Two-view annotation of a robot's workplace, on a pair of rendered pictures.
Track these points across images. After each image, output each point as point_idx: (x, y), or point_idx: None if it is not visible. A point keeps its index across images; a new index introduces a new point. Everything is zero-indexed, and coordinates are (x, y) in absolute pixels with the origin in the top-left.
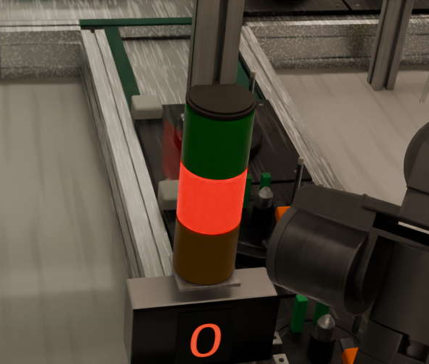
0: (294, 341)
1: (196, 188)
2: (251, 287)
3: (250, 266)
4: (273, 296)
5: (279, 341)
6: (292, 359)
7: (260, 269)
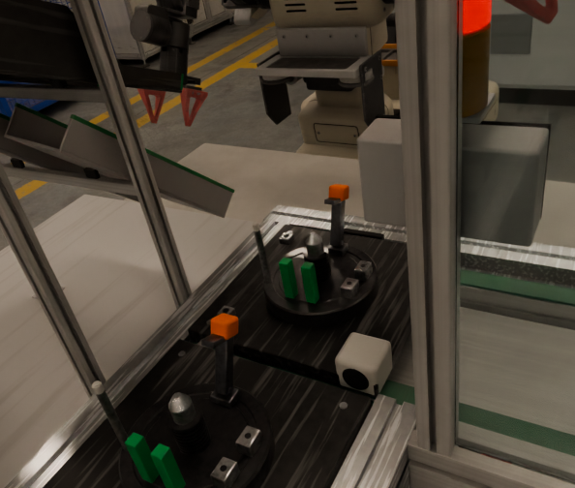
0: (196, 472)
1: None
2: (394, 125)
3: None
4: (381, 116)
5: (225, 459)
6: (225, 451)
7: (365, 136)
